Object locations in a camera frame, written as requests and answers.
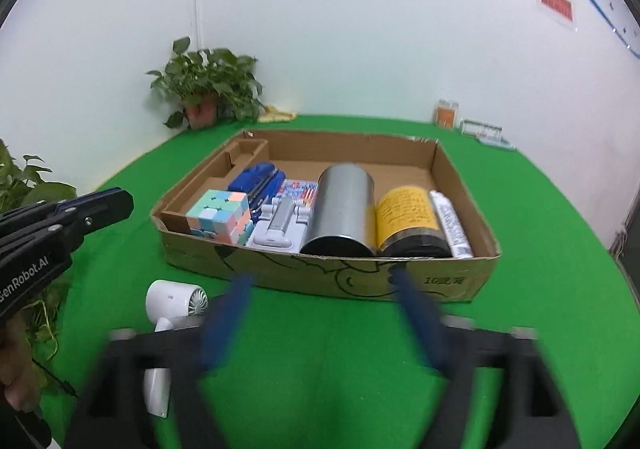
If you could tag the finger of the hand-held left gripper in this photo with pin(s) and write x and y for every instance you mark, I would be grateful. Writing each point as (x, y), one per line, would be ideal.
(107, 206)
(30, 216)

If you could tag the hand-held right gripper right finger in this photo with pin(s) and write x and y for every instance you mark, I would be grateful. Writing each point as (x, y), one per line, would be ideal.
(420, 324)

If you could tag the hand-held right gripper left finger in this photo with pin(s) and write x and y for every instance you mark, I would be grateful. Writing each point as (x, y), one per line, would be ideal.
(225, 324)

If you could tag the white tube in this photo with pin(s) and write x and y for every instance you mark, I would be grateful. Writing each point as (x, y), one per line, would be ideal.
(452, 226)

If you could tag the pastel puzzle cube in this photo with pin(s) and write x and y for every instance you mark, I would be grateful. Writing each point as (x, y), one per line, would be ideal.
(215, 211)

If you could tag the white folding stand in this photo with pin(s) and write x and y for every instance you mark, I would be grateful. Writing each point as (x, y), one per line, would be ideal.
(280, 229)

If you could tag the yellow label jar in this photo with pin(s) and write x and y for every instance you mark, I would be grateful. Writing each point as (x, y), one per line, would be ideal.
(402, 214)

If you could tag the silver metal can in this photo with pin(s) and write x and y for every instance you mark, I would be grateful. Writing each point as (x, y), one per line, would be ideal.
(340, 209)

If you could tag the blue stapler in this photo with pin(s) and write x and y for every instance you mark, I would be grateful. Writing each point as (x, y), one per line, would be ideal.
(255, 181)

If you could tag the colourful patterned packet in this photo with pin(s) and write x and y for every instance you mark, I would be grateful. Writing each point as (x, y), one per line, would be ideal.
(300, 190)

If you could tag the cardboard box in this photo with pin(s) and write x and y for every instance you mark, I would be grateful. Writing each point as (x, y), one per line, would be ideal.
(400, 169)

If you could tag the person's left hand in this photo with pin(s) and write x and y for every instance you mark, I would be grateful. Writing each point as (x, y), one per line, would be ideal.
(20, 369)

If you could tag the large leafy plant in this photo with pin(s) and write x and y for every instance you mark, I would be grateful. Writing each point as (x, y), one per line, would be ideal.
(25, 179)

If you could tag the small potted plant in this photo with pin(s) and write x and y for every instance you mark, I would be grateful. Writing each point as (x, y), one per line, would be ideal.
(210, 74)

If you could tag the yellow cloth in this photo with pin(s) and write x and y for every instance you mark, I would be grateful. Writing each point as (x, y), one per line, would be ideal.
(277, 115)

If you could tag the flat pale blue case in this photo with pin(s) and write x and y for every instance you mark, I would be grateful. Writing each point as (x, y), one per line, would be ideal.
(502, 145)

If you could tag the small clear card box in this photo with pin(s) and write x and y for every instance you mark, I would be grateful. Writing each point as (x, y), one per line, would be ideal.
(480, 129)

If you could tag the orange jar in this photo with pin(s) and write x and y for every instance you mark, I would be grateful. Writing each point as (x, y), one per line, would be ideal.
(445, 115)

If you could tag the red wall sign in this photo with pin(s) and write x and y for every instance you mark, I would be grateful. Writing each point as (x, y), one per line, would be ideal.
(555, 1)

